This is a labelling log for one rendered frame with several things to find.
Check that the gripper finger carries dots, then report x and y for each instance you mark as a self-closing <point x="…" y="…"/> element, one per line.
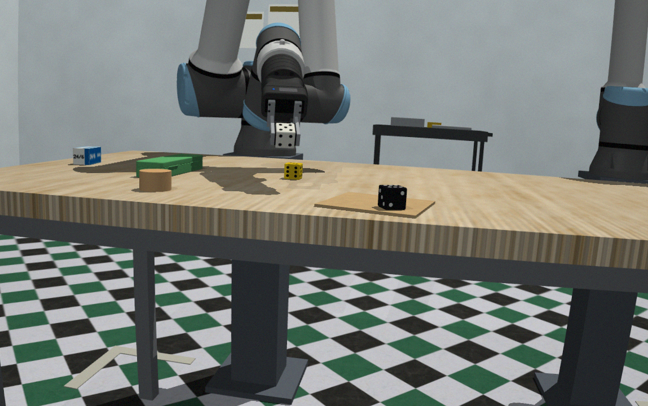
<point x="299" y="121"/>
<point x="272" y="121"/>

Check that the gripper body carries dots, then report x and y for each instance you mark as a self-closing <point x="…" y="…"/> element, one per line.
<point x="284" y="87"/>

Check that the white die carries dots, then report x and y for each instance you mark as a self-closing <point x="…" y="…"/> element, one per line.
<point x="286" y="135"/>

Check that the black die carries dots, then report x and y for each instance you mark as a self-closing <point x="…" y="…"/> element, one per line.
<point x="392" y="197"/>

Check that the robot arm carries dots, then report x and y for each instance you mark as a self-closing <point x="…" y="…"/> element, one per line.
<point x="625" y="124"/>
<point x="216" y="90"/>

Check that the yellow die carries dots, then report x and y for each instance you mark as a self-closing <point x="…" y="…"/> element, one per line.
<point x="293" y="171"/>

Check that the tan mat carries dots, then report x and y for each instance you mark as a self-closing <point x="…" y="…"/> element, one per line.
<point x="352" y="203"/>

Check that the white poster brown stripe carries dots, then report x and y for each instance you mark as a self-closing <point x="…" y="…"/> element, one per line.
<point x="252" y="25"/>

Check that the white poster yellow stripe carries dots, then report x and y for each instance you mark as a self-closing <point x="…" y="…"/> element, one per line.
<point x="284" y="16"/>

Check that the grey box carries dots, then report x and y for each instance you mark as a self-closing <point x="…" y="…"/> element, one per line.
<point x="408" y="122"/>

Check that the green box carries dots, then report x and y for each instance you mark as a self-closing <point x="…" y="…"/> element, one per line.
<point x="168" y="164"/>

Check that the brown cylinder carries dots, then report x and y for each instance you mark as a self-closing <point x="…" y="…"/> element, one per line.
<point x="155" y="181"/>

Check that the black side table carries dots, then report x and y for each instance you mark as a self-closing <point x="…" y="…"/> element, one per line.
<point x="431" y="134"/>

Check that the blue and white box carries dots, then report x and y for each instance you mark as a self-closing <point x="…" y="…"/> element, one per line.
<point x="87" y="155"/>

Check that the wooden table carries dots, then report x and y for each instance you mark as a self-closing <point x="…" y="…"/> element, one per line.
<point x="470" y="237"/>

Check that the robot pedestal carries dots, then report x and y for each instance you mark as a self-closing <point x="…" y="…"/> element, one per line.
<point x="259" y="316"/>
<point x="600" y="338"/>

